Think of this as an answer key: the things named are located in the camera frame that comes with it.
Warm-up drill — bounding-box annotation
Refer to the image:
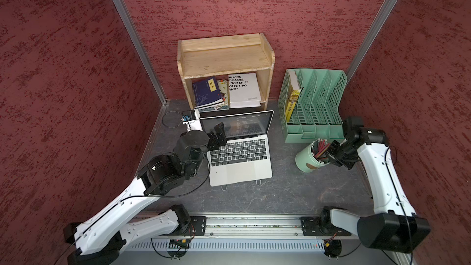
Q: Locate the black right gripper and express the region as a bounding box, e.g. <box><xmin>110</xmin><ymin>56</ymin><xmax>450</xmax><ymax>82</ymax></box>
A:
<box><xmin>324</xmin><ymin>139</ymin><xmax>358</xmax><ymax>168</ymax></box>

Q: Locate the silver laptop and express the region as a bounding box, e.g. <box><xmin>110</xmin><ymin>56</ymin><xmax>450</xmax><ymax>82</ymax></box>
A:
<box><xmin>200</xmin><ymin>110</ymin><xmax>274</xmax><ymax>186</ymax></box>

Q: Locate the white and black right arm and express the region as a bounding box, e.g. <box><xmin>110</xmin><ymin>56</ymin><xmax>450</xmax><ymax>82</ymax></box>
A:
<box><xmin>320</xmin><ymin>117</ymin><xmax>431</xmax><ymax>254</ymax></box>

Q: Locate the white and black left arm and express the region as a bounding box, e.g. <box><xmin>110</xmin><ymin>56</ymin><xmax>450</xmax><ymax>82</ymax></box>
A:
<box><xmin>64</xmin><ymin>123</ymin><xmax>227</xmax><ymax>265</ymax></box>

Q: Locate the silver folding laptop stand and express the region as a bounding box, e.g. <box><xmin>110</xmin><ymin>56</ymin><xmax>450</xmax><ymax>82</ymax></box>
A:
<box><xmin>221</xmin><ymin>179</ymin><xmax>262</xmax><ymax>191</ymax></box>

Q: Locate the colored pencils bundle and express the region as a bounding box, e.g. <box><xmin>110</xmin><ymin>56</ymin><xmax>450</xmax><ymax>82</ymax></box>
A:
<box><xmin>311</xmin><ymin>139</ymin><xmax>331</xmax><ymax>163</ymax></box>

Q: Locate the dark blue book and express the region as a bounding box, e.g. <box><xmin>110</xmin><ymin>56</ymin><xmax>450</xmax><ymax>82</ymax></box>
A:
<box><xmin>193</xmin><ymin>77</ymin><xmax>222</xmax><ymax>109</ymax></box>

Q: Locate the green pencil cup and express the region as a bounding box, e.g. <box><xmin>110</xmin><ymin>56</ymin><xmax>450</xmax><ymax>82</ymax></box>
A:
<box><xmin>295</xmin><ymin>139</ymin><xmax>329</xmax><ymax>173</ymax></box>

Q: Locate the white book black lettering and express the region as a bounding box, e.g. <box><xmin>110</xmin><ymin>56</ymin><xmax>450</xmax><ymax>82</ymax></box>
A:
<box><xmin>228</xmin><ymin>73</ymin><xmax>262</xmax><ymax>109</ymax></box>

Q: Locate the green mesh file organizer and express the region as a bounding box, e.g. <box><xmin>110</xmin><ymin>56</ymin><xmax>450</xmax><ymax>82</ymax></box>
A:
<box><xmin>278</xmin><ymin>69</ymin><xmax>347</xmax><ymax>144</ymax></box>

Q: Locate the wooden shelf unit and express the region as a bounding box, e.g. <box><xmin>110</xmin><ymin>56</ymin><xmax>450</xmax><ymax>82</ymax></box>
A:
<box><xmin>177</xmin><ymin>33</ymin><xmax>275</xmax><ymax>110</ymax></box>

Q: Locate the yellow book in organizer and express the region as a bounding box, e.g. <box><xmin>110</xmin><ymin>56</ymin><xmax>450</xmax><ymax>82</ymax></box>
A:
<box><xmin>285</xmin><ymin>71</ymin><xmax>301</xmax><ymax>123</ymax></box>

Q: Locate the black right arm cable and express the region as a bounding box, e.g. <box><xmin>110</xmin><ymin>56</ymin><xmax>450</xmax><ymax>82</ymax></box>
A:
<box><xmin>380</xmin><ymin>145</ymin><xmax>415</xmax><ymax>265</ymax></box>

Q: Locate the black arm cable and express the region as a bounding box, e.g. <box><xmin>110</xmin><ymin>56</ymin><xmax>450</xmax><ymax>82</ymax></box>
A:
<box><xmin>161</xmin><ymin>109</ymin><xmax>196</xmax><ymax>130</ymax></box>
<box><xmin>380</xmin><ymin>145</ymin><xmax>415</xmax><ymax>265</ymax></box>

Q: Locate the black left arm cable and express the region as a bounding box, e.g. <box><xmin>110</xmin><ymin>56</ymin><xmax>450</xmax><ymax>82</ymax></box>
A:
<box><xmin>161</xmin><ymin>109</ymin><xmax>196</xmax><ymax>130</ymax></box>

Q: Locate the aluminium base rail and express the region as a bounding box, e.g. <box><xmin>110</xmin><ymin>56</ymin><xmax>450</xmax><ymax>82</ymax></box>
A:
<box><xmin>128</xmin><ymin>213</ymin><xmax>358</xmax><ymax>255</ymax></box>

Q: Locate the right aluminium corner post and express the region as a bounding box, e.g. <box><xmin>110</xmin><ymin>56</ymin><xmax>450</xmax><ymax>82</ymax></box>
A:
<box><xmin>346</xmin><ymin>0</ymin><xmax>399</xmax><ymax>83</ymax></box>

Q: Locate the aluminium corner post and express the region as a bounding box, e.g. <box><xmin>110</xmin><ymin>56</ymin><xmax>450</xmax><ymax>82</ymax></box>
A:
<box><xmin>346</xmin><ymin>0</ymin><xmax>399</xmax><ymax>83</ymax></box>
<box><xmin>112</xmin><ymin>0</ymin><xmax>168</xmax><ymax>106</ymax></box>

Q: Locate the left aluminium corner post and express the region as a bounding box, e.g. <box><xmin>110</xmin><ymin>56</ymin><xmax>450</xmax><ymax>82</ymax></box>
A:
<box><xmin>112</xmin><ymin>0</ymin><xmax>168</xmax><ymax>106</ymax></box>

